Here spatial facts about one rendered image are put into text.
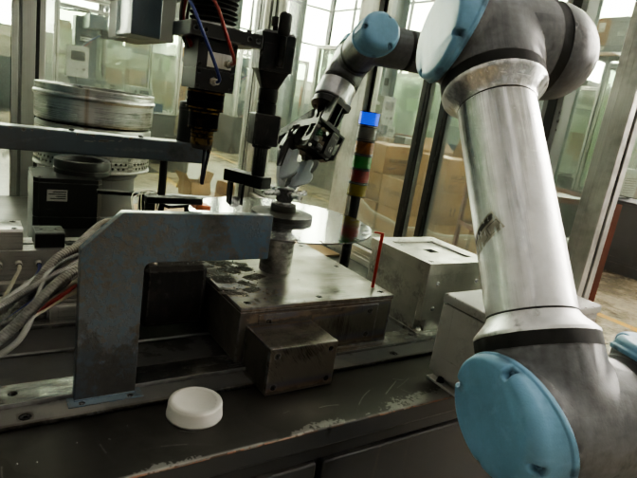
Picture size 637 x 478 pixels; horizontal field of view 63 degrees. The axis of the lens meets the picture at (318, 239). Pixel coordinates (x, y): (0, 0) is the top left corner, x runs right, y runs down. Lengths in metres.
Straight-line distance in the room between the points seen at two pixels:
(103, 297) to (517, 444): 0.48
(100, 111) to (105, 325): 0.84
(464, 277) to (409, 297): 0.12
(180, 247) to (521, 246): 0.41
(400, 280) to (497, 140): 0.55
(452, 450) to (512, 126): 0.60
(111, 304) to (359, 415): 0.36
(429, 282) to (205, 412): 0.51
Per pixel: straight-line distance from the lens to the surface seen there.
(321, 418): 0.75
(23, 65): 1.86
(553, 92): 0.71
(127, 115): 1.48
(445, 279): 1.05
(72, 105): 1.46
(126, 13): 1.00
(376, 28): 1.00
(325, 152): 1.00
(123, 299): 0.69
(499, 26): 0.63
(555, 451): 0.48
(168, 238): 0.68
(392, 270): 1.08
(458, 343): 0.86
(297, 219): 0.91
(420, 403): 0.84
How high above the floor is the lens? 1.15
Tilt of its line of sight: 14 degrees down
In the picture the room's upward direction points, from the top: 9 degrees clockwise
